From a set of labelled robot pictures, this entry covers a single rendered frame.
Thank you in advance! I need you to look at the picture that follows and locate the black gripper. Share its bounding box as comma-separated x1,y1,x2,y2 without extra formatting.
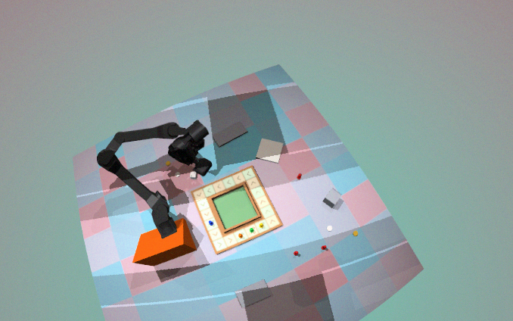
168,146,212,176

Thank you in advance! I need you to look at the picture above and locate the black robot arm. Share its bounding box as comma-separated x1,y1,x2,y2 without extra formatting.
97,120,209,238

